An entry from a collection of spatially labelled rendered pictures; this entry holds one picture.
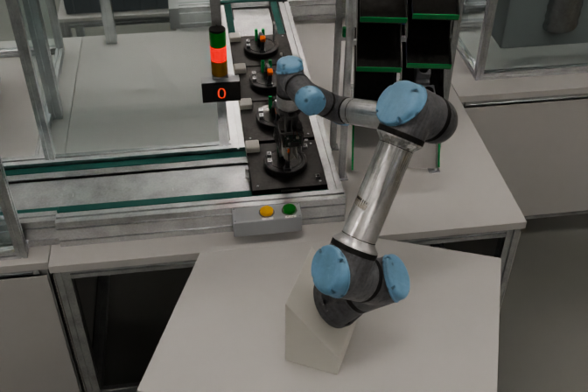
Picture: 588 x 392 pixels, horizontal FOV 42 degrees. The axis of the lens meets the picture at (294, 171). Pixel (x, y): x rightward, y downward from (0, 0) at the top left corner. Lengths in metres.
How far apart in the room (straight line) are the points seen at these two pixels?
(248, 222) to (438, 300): 0.60
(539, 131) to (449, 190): 0.83
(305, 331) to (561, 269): 1.95
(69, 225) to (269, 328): 0.69
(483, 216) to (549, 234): 1.34
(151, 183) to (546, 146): 1.72
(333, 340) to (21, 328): 1.11
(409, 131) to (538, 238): 2.12
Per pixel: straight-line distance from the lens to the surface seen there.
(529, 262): 3.70
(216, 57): 2.36
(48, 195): 2.58
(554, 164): 3.51
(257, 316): 2.19
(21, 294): 2.55
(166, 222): 2.39
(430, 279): 2.32
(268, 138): 2.61
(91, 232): 2.42
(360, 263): 1.80
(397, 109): 1.77
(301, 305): 1.96
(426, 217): 2.51
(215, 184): 2.52
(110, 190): 2.55
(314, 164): 2.50
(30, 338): 2.71
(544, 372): 3.30
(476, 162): 2.77
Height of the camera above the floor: 2.53
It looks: 39 degrees down
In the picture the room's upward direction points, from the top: straight up
